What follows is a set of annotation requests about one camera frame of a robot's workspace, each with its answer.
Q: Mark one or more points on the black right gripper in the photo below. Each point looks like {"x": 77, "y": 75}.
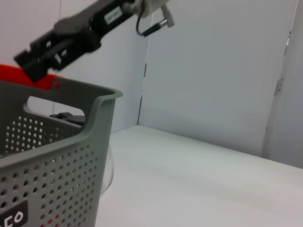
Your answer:
{"x": 94, "y": 23}

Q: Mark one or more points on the glass teapot black lid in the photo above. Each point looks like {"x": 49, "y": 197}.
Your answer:
{"x": 73, "y": 118}

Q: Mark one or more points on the grey perforated storage bin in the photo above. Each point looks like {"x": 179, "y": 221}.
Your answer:
{"x": 59, "y": 165}

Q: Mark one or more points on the thin white pole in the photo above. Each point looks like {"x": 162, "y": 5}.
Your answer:
{"x": 280, "y": 85}
{"x": 144, "y": 71}

